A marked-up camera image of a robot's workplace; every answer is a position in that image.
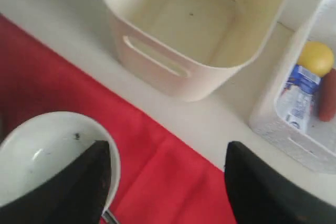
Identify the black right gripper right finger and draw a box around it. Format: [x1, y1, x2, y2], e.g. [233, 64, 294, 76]
[224, 141, 335, 223]

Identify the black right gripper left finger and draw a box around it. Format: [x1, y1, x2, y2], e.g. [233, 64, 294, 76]
[1, 141, 110, 223]

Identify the blue white milk carton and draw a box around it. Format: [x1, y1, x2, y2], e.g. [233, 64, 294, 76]
[277, 65, 321, 132]

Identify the red toy sausage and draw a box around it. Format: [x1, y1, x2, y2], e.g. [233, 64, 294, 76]
[318, 68, 335, 122]

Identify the yellow lemon with sticker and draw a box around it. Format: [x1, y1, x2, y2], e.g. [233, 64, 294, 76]
[297, 41, 334, 78]

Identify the silver table knife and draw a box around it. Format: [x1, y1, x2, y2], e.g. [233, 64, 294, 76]
[102, 210, 119, 224]

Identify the white ceramic bowl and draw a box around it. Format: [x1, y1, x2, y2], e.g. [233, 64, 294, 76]
[1, 111, 121, 212]

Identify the white perforated plastic basket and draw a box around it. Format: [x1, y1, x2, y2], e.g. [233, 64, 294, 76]
[249, 0, 335, 174]

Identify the red tablecloth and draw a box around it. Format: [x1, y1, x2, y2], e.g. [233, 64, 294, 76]
[1, 18, 235, 223]

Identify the cream plastic bin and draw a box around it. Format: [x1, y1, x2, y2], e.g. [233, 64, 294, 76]
[103, 0, 286, 102]

